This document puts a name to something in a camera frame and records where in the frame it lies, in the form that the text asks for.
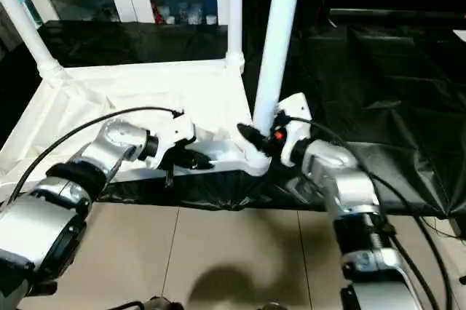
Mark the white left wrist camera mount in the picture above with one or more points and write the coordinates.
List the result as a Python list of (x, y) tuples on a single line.
[(174, 128)]

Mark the black plastic mat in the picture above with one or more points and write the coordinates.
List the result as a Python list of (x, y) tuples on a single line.
[(382, 88)]

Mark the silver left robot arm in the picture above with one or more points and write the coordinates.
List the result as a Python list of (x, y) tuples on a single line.
[(43, 215)]

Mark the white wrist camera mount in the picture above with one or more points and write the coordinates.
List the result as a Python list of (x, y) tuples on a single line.
[(296, 121), (174, 128)]

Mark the grey robot torso piece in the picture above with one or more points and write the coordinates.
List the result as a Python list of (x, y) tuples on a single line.
[(160, 304)]

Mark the grey curtain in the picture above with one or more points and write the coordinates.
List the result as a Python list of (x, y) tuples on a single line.
[(7, 26)]

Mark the black folding table frame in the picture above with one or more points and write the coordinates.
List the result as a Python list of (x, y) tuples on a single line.
[(454, 224)]

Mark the white plastic table leg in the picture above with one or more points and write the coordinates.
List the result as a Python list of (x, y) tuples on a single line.
[(234, 8), (29, 33), (276, 33)]

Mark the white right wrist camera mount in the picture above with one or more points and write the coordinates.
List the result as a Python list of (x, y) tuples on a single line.
[(296, 121)]

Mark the white flat board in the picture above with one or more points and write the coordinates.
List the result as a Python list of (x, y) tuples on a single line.
[(460, 35)]

